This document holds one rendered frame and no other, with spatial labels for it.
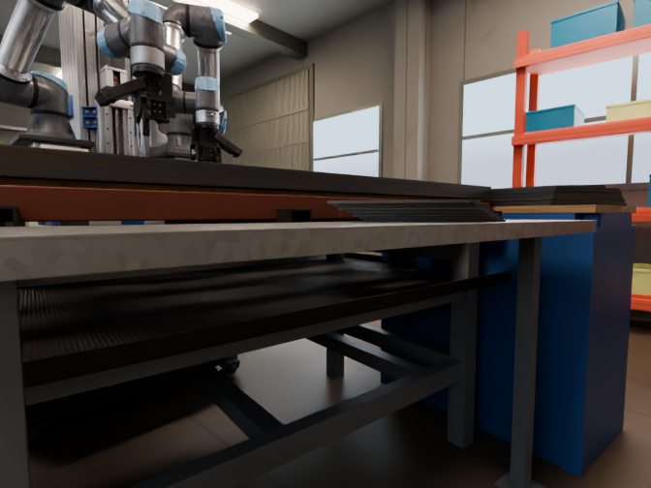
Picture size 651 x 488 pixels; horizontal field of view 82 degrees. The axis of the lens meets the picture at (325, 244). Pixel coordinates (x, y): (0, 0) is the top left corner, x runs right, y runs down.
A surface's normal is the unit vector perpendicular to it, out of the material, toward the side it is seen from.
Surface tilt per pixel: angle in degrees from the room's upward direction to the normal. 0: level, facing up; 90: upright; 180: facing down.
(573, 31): 90
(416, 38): 90
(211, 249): 90
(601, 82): 90
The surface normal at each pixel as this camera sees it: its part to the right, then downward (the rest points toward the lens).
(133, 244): 0.61, 0.06
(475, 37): -0.69, 0.06
